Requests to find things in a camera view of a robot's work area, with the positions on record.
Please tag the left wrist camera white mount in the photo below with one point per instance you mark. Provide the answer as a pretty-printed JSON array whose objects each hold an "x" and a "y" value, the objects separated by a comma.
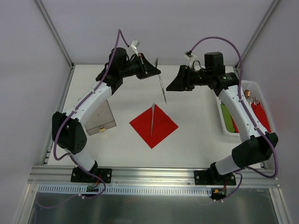
[{"x": 134, "y": 45}]

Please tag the right aluminium frame post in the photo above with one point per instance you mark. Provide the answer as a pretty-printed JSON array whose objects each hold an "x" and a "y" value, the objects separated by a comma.
[{"x": 262, "y": 24}]

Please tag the copper spoon in basket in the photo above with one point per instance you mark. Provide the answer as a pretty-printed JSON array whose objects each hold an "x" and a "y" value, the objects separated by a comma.
[{"x": 247, "y": 94}]

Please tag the aluminium frame post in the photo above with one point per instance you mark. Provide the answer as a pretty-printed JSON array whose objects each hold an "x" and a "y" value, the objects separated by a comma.
[
  {"x": 42, "y": 9},
  {"x": 262, "y": 24}
]

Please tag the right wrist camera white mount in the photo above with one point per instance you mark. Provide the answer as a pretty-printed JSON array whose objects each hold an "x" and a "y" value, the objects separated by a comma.
[{"x": 191, "y": 58}]

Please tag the silver knife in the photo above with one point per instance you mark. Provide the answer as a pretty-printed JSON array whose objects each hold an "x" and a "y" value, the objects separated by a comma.
[{"x": 152, "y": 118}]

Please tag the green rolled napkin left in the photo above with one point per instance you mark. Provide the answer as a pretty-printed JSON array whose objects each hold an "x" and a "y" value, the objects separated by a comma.
[{"x": 227, "y": 119}]

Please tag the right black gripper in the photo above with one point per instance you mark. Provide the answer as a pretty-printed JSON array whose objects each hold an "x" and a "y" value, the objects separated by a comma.
[{"x": 184, "y": 78}]

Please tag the aluminium rail front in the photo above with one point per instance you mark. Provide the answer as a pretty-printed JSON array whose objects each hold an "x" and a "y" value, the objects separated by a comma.
[{"x": 153, "y": 177}]

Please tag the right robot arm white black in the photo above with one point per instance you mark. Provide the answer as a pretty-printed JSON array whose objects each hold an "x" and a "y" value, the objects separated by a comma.
[{"x": 257, "y": 143}]

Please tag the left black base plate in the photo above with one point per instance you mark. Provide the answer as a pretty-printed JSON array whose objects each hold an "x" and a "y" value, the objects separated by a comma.
[{"x": 80, "y": 176}]

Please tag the red rolled napkin left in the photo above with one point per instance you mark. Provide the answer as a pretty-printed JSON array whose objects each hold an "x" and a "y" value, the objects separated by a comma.
[{"x": 235, "y": 126}]

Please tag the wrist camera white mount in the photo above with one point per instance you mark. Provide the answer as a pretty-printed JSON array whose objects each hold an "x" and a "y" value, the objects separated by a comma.
[
  {"x": 191, "y": 58},
  {"x": 134, "y": 45}
]

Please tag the white plastic basket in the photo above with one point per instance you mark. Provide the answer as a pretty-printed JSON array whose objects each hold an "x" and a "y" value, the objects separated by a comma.
[{"x": 255, "y": 92}]

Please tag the clear acrylic utensil box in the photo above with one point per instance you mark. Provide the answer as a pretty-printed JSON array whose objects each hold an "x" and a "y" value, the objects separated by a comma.
[{"x": 100, "y": 120}]

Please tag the red rolled napkin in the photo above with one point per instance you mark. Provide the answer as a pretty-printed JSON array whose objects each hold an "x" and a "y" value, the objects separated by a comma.
[
  {"x": 235, "y": 126},
  {"x": 261, "y": 115}
]

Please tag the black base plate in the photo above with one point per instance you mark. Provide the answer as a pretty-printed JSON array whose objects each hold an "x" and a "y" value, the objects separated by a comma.
[
  {"x": 80, "y": 176},
  {"x": 206, "y": 177}
]

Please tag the silver spoon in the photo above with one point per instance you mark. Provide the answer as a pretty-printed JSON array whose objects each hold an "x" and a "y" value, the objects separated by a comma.
[{"x": 160, "y": 79}]

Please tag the white slotted cable duct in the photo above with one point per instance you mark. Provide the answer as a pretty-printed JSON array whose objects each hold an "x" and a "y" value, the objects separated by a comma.
[{"x": 125, "y": 190}]

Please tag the red rolled napkin right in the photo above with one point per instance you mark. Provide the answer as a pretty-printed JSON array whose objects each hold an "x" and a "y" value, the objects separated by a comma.
[{"x": 261, "y": 115}]

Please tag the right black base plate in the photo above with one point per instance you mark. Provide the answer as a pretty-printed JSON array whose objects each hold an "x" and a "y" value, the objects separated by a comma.
[{"x": 206, "y": 177}]

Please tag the red paper napkin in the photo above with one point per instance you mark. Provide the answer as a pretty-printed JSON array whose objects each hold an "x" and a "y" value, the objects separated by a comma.
[{"x": 163, "y": 126}]

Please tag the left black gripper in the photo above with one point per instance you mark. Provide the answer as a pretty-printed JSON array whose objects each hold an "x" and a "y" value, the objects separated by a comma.
[{"x": 143, "y": 68}]

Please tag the left aluminium frame post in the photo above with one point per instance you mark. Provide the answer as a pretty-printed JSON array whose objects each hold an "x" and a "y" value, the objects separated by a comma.
[{"x": 42, "y": 9}]

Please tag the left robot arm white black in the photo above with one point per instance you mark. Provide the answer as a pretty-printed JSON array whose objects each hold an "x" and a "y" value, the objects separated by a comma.
[{"x": 68, "y": 127}]

